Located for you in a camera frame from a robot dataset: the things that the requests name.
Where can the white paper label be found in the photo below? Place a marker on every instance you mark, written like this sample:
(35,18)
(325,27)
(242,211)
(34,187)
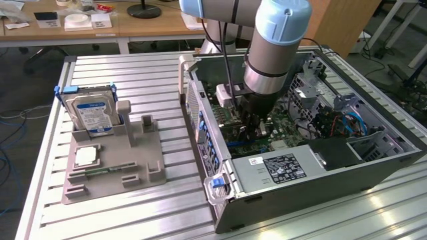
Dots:
(17,25)

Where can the white papers stack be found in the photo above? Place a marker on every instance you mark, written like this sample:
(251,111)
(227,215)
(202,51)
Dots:
(191,23)

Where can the wooden cabinet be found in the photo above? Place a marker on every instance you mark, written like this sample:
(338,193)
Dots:
(341,20)

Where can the green RAM stick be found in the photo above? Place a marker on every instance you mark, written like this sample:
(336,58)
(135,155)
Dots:
(101,172)

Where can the green motherboard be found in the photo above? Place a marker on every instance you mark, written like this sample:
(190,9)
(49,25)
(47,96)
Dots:
(284,125)

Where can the plain white box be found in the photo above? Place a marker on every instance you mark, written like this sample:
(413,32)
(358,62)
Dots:
(102,21)

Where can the blue case latch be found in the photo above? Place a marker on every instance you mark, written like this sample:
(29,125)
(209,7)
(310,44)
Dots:
(217,182)

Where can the grey printed parts rack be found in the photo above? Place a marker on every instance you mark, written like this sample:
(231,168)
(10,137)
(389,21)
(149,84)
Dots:
(110,185)

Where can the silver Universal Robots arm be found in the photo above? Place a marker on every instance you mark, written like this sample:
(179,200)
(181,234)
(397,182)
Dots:
(277,50)

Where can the red packet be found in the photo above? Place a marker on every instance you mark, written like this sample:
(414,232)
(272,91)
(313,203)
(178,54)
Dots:
(105,7)

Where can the hard disk with blue bracket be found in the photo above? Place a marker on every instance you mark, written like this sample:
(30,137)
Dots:
(90,112)

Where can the wooden desk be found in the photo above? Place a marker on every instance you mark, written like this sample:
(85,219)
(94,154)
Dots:
(150,27)

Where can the silver CPU chip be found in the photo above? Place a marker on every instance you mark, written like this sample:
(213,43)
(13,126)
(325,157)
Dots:
(86,156)

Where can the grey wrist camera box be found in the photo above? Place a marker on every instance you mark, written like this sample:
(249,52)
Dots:
(225,97)

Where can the white box with round insert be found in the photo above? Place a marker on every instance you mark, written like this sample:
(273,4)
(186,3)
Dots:
(78,22)

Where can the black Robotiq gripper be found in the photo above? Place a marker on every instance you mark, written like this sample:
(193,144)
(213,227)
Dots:
(257,107)

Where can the graphics card with metal bracket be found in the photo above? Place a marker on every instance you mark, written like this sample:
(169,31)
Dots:
(234,133)

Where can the black chair base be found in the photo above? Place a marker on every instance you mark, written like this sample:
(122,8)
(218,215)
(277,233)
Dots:
(41,53)

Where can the black round lamp base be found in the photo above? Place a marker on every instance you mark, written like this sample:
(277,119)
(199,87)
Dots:
(145,11)

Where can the blue expansion slot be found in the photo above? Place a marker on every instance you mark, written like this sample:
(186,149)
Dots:
(238,144)

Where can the open black PC case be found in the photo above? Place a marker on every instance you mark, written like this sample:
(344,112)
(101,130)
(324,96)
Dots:
(301,200)

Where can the metal disk bay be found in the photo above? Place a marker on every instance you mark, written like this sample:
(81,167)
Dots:
(377,140)

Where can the black and white box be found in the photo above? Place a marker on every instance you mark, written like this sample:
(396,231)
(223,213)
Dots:
(47,18)

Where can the white desk frame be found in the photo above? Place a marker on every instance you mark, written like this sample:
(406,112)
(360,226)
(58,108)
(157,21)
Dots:
(417,56)

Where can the grey power supply unit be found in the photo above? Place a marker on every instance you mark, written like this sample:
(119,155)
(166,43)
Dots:
(254,180)

